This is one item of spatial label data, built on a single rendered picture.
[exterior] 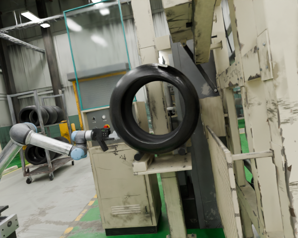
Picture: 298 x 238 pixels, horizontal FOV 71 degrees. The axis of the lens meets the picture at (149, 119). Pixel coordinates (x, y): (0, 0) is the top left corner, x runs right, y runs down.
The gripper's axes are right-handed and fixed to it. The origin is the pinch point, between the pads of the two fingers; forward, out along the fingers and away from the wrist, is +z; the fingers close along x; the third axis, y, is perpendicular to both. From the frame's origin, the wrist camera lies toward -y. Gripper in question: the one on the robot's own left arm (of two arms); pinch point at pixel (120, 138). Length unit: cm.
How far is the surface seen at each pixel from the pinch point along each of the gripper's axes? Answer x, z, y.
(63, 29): 857, -550, 401
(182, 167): -11.1, 41.6, -16.8
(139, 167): -11.1, 14.9, -16.8
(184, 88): -12, 44, 31
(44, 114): 266, -256, 7
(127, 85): -12.3, 9.8, 34.7
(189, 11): -26, 48, 68
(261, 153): -59, 71, 4
